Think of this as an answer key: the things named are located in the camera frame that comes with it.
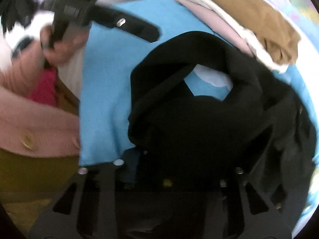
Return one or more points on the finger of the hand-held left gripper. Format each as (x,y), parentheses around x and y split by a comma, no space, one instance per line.
(129,26)

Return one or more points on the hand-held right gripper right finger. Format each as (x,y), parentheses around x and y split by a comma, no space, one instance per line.
(225,204)

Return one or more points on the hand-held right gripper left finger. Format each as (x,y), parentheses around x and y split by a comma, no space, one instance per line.
(130,169)

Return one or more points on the black garment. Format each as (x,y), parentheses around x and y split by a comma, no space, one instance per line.
(199,119)

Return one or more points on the pile of mustard and cream clothes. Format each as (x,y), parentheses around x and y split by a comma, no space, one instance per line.
(249,17)

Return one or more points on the person's left hand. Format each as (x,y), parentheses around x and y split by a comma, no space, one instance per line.
(67,47)

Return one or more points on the black white patterned cloth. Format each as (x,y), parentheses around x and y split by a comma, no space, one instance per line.
(17,12)

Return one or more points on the blue floral bedsheet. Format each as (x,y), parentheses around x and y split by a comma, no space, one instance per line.
(104,79)

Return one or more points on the magenta garment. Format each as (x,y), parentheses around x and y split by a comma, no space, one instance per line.
(44,89)

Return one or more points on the pale pink garment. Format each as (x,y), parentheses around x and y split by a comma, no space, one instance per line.
(219,27)

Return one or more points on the mustard yellow garment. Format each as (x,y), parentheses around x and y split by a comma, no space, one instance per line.
(32,179)

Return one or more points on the pink knit cardigan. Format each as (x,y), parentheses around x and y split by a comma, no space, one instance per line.
(37,129)

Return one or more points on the cream garment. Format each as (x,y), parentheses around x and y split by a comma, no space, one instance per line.
(259,52)

